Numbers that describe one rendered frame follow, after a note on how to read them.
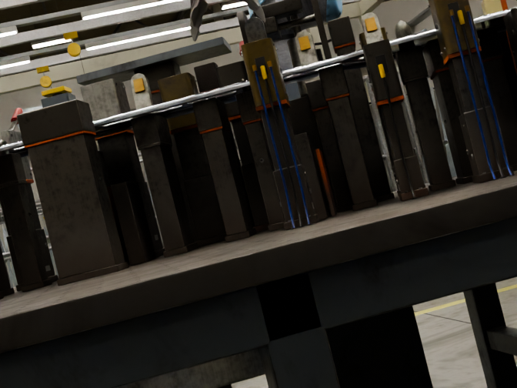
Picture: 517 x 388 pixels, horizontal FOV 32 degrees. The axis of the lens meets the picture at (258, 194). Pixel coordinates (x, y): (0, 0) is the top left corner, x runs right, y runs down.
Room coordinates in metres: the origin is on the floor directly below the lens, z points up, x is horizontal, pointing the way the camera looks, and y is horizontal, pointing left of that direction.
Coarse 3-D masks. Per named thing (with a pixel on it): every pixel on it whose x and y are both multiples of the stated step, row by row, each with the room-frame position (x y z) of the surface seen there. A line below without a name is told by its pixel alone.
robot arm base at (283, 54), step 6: (282, 36) 2.44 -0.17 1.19; (288, 36) 2.45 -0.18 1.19; (294, 36) 2.46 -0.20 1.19; (276, 42) 2.44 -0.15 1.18; (282, 42) 2.44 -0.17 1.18; (282, 48) 2.43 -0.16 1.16; (288, 48) 2.44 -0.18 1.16; (282, 54) 2.43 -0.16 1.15; (288, 54) 2.43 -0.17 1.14; (282, 60) 2.42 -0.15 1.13; (288, 60) 2.42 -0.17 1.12; (282, 66) 2.42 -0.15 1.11; (288, 66) 2.42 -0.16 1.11
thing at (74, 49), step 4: (68, 32) 10.31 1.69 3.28; (72, 32) 10.32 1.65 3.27; (76, 32) 10.32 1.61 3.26; (64, 36) 10.30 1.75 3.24; (68, 36) 10.31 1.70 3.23; (72, 36) 10.32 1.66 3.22; (76, 36) 10.32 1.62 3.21; (72, 44) 10.30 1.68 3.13; (76, 44) 10.30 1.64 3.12; (68, 48) 10.29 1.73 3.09; (72, 48) 10.29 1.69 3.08; (76, 48) 10.30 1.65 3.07; (80, 48) 10.32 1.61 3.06; (68, 52) 10.30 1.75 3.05; (72, 52) 10.29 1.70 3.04; (76, 52) 10.30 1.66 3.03; (80, 52) 10.39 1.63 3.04; (72, 56) 10.37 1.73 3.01; (76, 56) 10.39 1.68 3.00; (80, 56) 10.35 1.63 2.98; (84, 72) 10.35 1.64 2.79
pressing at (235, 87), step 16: (496, 16) 1.65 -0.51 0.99; (432, 32) 1.66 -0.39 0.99; (320, 64) 1.71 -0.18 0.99; (336, 64) 1.82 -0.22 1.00; (352, 64) 1.87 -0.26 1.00; (288, 80) 1.86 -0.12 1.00; (192, 96) 1.74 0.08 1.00; (208, 96) 1.82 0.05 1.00; (224, 96) 1.88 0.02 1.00; (128, 112) 1.77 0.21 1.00; (144, 112) 1.75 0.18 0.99; (160, 112) 1.89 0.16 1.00; (176, 112) 1.93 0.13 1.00; (96, 128) 1.88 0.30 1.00; (112, 128) 1.95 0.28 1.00; (128, 128) 1.95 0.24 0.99; (16, 144) 1.78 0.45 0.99
